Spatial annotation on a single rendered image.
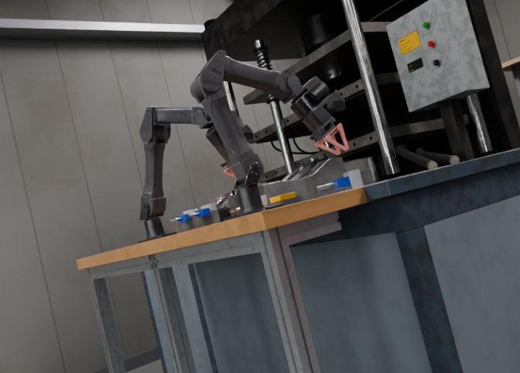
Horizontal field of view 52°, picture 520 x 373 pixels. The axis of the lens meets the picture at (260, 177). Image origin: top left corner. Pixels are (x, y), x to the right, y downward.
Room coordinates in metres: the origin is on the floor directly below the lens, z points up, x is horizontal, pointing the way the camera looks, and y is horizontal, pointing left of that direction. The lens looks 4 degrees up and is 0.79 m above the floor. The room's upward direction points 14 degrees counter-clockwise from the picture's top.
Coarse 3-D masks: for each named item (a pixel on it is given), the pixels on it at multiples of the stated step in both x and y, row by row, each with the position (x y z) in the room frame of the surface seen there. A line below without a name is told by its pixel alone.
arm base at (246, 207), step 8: (240, 192) 1.45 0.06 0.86; (248, 192) 1.44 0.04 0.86; (256, 192) 1.45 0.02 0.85; (240, 200) 1.45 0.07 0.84; (248, 200) 1.44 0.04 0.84; (256, 200) 1.45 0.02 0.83; (240, 208) 1.46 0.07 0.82; (248, 208) 1.44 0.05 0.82; (256, 208) 1.44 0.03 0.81; (264, 208) 1.38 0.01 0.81; (272, 208) 1.39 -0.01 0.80; (232, 216) 1.49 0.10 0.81; (240, 216) 1.46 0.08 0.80
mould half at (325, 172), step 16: (336, 160) 1.99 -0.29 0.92; (288, 176) 2.14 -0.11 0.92; (304, 176) 1.98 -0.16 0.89; (320, 176) 1.94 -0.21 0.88; (336, 176) 1.98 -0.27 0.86; (368, 176) 2.06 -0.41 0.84; (272, 192) 1.82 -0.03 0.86; (288, 192) 1.86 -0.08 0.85; (304, 192) 1.89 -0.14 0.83; (320, 192) 1.93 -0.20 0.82; (336, 192) 1.97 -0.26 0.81
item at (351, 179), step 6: (348, 174) 1.57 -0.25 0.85; (354, 174) 1.57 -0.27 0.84; (360, 174) 1.58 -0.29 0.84; (336, 180) 1.57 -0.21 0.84; (342, 180) 1.57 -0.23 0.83; (348, 180) 1.57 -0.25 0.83; (354, 180) 1.57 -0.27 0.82; (360, 180) 1.58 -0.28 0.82; (318, 186) 1.57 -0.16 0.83; (324, 186) 1.58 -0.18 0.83; (330, 186) 1.58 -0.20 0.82; (336, 186) 1.58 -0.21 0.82; (342, 186) 1.57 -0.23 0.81; (348, 186) 1.60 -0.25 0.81; (354, 186) 1.57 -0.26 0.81
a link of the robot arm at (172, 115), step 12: (156, 108) 1.81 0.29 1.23; (168, 108) 1.79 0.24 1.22; (180, 108) 1.76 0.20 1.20; (192, 108) 1.71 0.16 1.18; (144, 120) 1.83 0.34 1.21; (156, 120) 1.82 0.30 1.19; (168, 120) 1.79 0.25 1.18; (180, 120) 1.76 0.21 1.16; (192, 120) 1.72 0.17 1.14; (144, 132) 1.84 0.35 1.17; (168, 132) 1.89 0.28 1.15
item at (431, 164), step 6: (402, 150) 2.05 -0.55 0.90; (402, 156) 2.05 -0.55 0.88; (408, 156) 1.96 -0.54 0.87; (414, 156) 1.90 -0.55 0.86; (420, 156) 1.85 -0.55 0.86; (414, 162) 1.91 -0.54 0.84; (420, 162) 1.82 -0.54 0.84; (426, 162) 1.76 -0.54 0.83; (432, 162) 1.73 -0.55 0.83; (432, 168) 1.74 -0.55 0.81
